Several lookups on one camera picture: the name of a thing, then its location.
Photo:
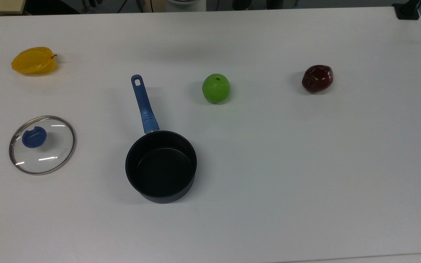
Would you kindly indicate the green apple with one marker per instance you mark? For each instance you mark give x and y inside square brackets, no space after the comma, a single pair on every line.
[216,88]

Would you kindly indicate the dark red apple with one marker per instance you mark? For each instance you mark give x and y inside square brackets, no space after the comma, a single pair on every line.
[317,78]

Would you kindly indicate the glass lid with blue knob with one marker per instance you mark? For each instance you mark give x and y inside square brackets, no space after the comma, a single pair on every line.
[34,137]

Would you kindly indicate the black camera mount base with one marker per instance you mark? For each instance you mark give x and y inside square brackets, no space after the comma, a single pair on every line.
[407,11]

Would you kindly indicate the yellow starfruit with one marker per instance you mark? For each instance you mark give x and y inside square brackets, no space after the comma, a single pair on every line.
[33,61]

